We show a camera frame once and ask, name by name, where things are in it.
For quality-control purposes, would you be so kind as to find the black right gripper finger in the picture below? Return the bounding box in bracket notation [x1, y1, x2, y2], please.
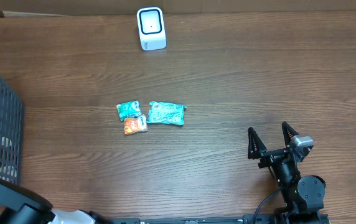
[282, 121, 299, 147]
[248, 127, 267, 159]

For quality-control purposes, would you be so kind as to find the large teal snack packet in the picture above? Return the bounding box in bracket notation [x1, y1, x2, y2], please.
[147, 101, 187, 126]

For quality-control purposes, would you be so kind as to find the small orange snack packet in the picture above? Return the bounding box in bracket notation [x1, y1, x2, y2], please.
[124, 114, 148, 135]

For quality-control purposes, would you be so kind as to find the small teal snack packet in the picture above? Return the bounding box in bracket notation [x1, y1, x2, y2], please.
[116, 100, 142, 121]

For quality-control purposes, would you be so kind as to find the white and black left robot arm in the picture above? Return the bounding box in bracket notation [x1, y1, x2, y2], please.
[0, 179, 112, 224]

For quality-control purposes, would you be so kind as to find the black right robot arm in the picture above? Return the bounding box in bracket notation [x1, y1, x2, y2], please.
[247, 122, 329, 224]

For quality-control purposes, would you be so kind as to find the white barcode scanner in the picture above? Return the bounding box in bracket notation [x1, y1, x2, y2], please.
[136, 7, 167, 51]

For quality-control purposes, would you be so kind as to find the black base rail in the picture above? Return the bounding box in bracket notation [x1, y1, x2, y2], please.
[109, 212, 330, 224]

